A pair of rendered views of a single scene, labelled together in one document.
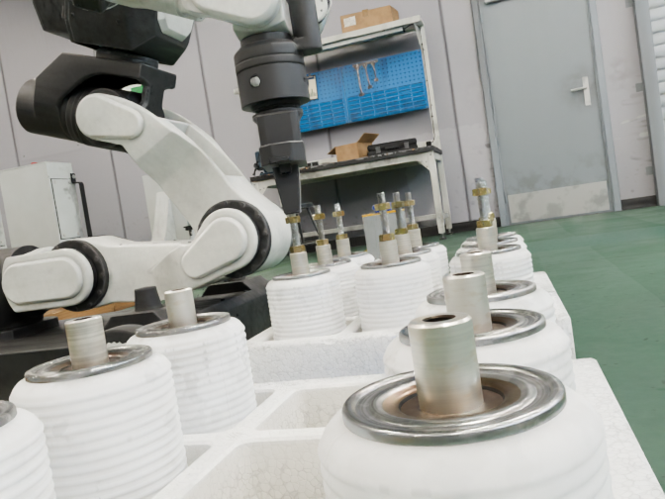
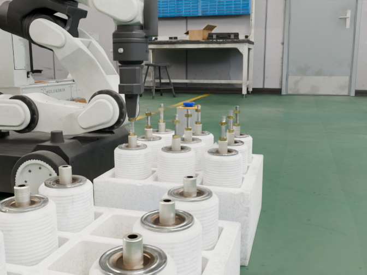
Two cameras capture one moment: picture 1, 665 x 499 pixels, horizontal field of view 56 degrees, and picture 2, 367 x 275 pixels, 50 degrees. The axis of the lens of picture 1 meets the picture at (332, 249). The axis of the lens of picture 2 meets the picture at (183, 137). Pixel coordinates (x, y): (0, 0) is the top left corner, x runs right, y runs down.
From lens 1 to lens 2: 0.25 m
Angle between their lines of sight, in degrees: 8
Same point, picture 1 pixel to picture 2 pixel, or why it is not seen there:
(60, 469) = (7, 246)
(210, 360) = (74, 202)
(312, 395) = (119, 217)
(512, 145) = (296, 45)
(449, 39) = not seen: outside the picture
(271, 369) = (110, 192)
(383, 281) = (169, 160)
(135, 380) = (39, 216)
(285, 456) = (98, 248)
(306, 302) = (131, 162)
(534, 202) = (303, 83)
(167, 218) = not seen: hidden behind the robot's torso
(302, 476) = not seen: hidden behind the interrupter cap
